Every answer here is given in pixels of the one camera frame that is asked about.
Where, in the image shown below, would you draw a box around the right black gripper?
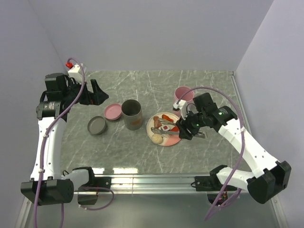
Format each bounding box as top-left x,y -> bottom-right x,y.
176,107 -> 207,140

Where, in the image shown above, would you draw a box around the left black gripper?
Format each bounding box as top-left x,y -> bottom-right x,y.
63,77 -> 108,105

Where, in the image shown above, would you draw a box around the metal food tongs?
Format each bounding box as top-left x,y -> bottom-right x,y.
151,118 -> 207,139

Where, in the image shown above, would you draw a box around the red sausage toy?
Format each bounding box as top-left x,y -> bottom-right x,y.
170,126 -> 179,132

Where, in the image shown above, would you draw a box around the sushi roll toy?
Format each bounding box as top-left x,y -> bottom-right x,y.
161,125 -> 170,132

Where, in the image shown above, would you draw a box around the red chicken drumstick toy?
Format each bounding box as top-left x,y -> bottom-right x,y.
161,114 -> 175,125

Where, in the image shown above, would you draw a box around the brown meat rib toy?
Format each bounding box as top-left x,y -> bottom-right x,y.
153,116 -> 161,129

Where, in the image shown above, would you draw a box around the white steamed bun toy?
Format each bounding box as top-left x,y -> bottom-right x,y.
151,133 -> 163,144

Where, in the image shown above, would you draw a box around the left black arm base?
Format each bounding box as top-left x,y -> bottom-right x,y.
77,176 -> 114,208

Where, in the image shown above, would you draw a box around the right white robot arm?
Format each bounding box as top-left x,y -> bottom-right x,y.
173,93 -> 291,204

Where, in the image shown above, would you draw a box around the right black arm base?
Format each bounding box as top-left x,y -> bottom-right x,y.
190,176 -> 228,206

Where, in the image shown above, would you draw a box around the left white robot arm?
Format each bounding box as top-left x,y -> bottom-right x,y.
20,73 -> 109,206

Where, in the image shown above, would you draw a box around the pink lid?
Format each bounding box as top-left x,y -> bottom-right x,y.
104,103 -> 122,121

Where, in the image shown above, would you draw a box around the tall pink container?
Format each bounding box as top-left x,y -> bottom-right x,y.
174,86 -> 194,104

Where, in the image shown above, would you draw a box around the grey lid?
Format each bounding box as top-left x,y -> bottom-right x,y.
87,116 -> 107,135

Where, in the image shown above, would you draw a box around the pink and white plate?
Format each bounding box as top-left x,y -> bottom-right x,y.
146,112 -> 181,146

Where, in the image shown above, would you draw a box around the tall grey container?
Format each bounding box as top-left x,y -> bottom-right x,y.
122,99 -> 143,131

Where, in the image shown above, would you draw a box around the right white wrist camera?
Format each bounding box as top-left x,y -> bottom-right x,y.
172,100 -> 190,120

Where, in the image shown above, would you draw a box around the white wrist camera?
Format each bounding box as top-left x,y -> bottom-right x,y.
66,62 -> 83,84
172,100 -> 190,120

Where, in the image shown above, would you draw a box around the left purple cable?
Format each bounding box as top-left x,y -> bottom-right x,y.
32,57 -> 86,228

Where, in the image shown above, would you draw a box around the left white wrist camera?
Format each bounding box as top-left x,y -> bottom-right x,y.
66,62 -> 83,84

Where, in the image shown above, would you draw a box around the aluminium frame rail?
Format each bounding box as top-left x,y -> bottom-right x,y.
14,173 -> 252,197

